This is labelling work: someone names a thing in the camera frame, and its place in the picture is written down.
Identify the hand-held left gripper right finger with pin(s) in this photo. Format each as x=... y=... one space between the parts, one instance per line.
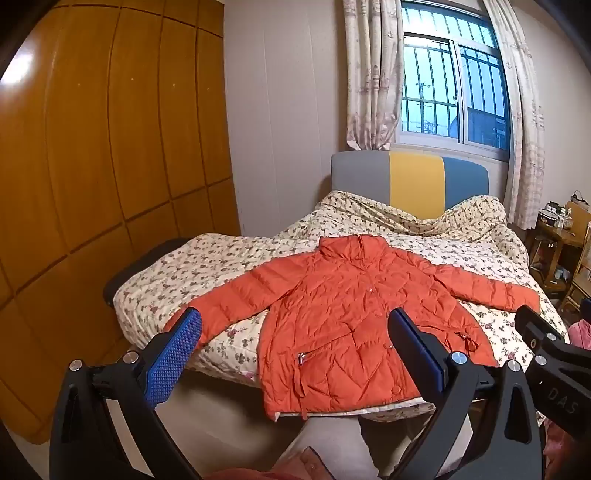
x=422 y=353

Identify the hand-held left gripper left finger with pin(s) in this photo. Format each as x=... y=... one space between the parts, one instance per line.
x=175 y=355

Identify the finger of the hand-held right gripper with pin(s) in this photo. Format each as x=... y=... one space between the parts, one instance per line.
x=535 y=327

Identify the orange quilted jacket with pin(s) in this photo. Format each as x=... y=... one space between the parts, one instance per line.
x=341 y=323

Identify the person's right forearm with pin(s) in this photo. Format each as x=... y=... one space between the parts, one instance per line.
x=556 y=447

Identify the pink cloth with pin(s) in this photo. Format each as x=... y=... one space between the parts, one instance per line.
x=581 y=333

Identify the wooden bedside table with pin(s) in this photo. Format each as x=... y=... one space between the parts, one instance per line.
x=551 y=251

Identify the dark bed base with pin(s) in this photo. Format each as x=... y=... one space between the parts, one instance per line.
x=138 y=263

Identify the floral quilt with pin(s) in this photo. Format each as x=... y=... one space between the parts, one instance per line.
x=221 y=263

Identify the black and white canister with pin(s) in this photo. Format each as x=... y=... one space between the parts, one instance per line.
x=547 y=218

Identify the brown paper bag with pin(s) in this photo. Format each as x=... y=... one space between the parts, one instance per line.
x=579 y=214

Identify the person's grey trouser leg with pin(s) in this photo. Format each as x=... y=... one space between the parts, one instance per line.
x=323 y=443

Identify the grey yellow blue headboard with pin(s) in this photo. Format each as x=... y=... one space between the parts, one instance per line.
x=415 y=180

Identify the wooden wardrobe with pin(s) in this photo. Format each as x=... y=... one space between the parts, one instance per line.
x=106 y=161

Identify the patterned curtain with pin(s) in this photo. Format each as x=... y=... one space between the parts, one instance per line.
x=517 y=115
x=371 y=74

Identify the barred window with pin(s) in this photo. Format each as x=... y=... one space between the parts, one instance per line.
x=450 y=78

